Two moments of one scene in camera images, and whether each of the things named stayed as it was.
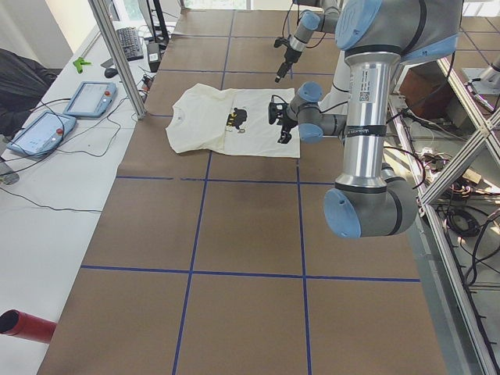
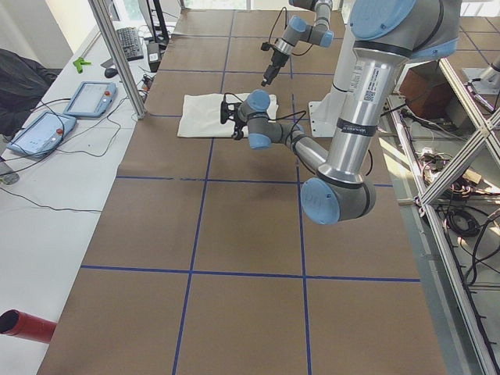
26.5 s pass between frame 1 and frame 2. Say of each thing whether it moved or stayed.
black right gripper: moved
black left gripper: moved
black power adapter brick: stayed
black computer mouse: stayed
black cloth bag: stayed
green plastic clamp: stayed
